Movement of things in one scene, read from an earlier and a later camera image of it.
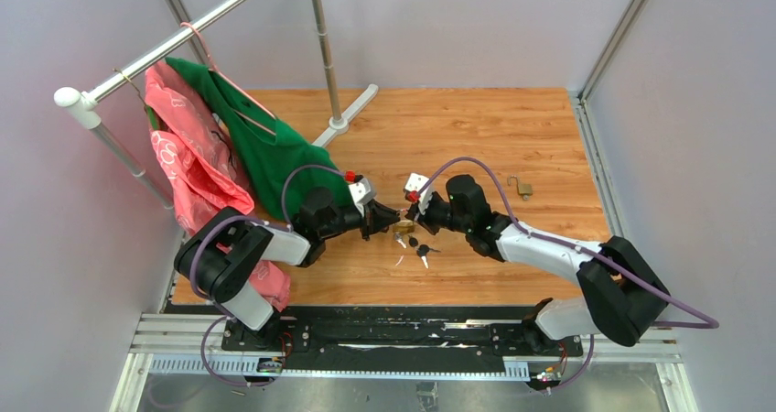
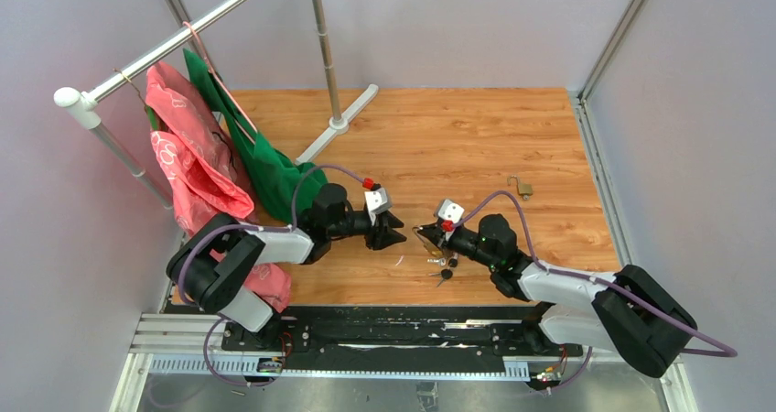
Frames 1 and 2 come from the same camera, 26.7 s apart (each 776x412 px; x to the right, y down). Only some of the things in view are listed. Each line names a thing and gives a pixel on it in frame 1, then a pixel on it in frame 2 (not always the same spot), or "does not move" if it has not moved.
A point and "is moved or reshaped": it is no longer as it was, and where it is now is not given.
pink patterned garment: [199, 168] does not move
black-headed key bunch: [422, 250] → [447, 274]
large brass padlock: [404, 226] is moved or reshaped
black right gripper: [424, 219] → [439, 236]
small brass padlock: [524, 189] does not move
